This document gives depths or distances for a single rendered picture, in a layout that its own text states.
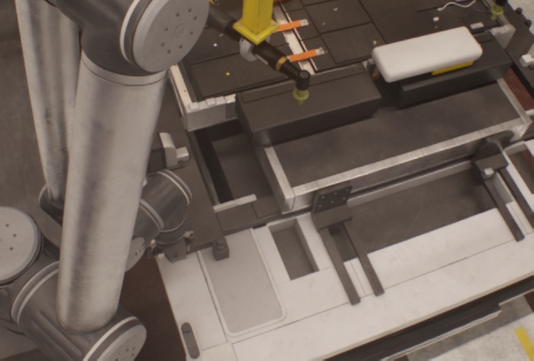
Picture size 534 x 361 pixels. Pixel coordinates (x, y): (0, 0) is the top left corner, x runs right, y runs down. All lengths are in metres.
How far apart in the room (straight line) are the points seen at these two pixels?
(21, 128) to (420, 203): 1.35
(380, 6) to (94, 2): 1.59
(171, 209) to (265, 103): 0.52
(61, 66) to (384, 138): 1.13
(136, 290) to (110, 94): 1.90
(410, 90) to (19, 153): 1.25
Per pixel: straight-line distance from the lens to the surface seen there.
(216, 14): 1.62
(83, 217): 1.12
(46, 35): 1.10
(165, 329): 2.69
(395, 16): 2.31
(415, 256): 1.98
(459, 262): 2.02
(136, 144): 1.00
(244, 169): 2.10
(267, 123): 1.81
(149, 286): 2.76
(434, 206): 2.16
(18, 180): 2.02
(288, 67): 1.52
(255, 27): 1.49
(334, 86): 1.92
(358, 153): 1.92
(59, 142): 1.30
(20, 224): 1.53
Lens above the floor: 2.58
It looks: 57 degrees down
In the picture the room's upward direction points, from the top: 8 degrees clockwise
